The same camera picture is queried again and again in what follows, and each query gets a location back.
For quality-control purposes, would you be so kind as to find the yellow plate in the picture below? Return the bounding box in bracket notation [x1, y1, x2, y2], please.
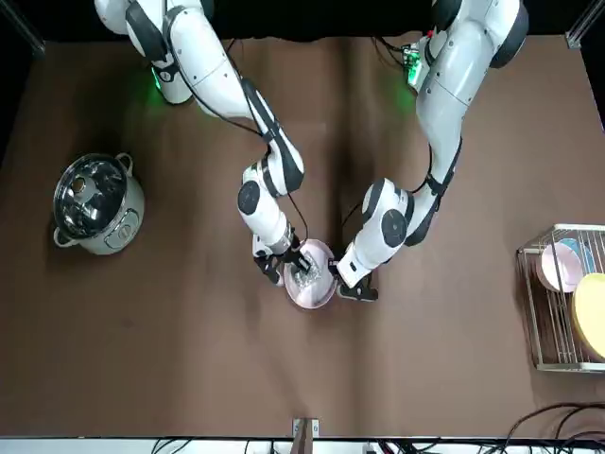
[570, 272, 605, 361]

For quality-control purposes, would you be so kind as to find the aluminium frame profile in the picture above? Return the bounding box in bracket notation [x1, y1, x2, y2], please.
[565, 0, 595, 49]
[0, 0, 47, 61]

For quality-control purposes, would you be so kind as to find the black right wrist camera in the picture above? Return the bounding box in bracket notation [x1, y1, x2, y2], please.
[253, 253, 286, 288]

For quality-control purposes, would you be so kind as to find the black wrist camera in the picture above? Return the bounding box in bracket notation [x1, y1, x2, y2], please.
[253, 253, 286, 288]
[336, 282, 380, 303]

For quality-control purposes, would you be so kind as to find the pink plate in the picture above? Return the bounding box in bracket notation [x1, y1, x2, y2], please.
[283, 239, 337, 311]

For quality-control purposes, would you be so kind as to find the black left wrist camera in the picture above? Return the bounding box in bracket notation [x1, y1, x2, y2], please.
[336, 282, 380, 303]

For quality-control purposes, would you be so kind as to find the steel pot with glass lid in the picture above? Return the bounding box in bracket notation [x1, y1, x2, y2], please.
[51, 151, 147, 256]

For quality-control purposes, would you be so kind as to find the silver aluminium post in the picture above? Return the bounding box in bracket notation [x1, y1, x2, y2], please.
[291, 415, 321, 454]

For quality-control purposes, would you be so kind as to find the silver wire dish rack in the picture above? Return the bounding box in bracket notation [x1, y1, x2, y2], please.
[515, 223, 605, 373]

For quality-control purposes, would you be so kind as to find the pink bowl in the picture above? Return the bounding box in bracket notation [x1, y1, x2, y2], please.
[540, 239, 588, 293]

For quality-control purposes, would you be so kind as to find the blue bowl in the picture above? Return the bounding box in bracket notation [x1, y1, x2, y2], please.
[559, 236, 596, 275]

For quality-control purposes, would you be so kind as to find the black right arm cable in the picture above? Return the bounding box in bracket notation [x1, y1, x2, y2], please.
[196, 84, 313, 247]

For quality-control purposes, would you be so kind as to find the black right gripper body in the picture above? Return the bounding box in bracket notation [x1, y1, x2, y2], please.
[278, 239, 304, 265]

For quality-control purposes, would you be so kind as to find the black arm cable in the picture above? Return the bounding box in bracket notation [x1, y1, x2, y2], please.
[339, 139, 439, 247]
[196, 84, 313, 247]

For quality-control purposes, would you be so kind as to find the silver mesh sponge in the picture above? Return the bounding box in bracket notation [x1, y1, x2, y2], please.
[288, 253, 328, 290]

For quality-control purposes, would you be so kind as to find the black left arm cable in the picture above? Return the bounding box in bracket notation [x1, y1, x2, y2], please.
[339, 139, 439, 247]

